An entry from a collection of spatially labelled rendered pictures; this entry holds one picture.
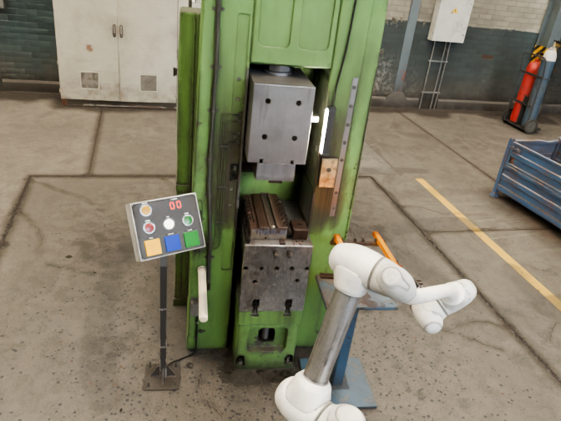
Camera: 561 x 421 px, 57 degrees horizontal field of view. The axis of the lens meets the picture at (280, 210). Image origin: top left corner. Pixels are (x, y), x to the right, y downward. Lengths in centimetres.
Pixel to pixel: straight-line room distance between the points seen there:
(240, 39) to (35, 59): 626
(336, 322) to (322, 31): 141
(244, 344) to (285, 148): 124
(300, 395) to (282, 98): 134
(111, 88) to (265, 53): 546
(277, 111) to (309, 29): 42
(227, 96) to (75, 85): 546
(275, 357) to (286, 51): 180
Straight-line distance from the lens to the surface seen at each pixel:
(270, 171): 265
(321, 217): 299
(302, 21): 262
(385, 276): 180
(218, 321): 331
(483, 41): 1018
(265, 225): 281
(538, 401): 380
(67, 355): 351
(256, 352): 325
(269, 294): 297
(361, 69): 274
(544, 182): 608
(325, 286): 289
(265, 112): 253
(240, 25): 258
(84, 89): 796
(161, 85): 790
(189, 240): 260
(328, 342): 199
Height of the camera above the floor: 235
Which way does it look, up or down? 27 degrees down
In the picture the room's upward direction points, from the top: 7 degrees clockwise
